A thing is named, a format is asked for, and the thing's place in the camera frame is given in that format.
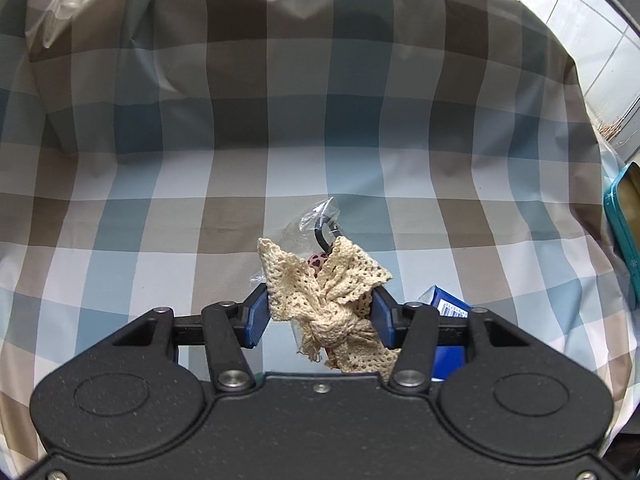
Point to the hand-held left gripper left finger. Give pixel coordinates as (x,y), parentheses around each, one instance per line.
(257,320)

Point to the cream lace hair bow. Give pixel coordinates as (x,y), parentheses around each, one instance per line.
(330,300)

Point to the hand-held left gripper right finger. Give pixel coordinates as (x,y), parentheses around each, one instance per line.
(382,322)

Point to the teal metal tin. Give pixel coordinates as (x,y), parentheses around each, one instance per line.
(625,220)

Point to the checked cloth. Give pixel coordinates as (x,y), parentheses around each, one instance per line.
(320,110)

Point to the dry twigs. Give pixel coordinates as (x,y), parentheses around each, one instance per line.
(610,127)

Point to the blue tissue box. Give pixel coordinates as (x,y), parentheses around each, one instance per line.
(447,305)

